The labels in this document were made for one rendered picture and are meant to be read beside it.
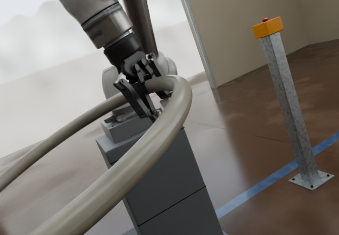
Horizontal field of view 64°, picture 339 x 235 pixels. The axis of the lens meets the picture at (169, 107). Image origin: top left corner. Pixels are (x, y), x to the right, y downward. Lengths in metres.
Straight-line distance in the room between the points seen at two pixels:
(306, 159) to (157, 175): 1.02
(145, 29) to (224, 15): 5.42
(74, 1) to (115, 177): 0.36
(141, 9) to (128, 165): 0.98
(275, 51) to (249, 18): 5.26
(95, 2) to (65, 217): 0.38
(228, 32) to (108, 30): 6.09
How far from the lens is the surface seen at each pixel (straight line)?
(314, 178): 2.06
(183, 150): 1.39
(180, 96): 0.36
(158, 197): 1.40
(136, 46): 0.56
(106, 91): 1.40
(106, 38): 0.54
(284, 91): 1.80
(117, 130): 1.33
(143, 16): 1.21
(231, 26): 6.64
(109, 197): 0.26
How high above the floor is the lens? 1.12
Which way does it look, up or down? 11 degrees down
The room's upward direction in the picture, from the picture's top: 21 degrees counter-clockwise
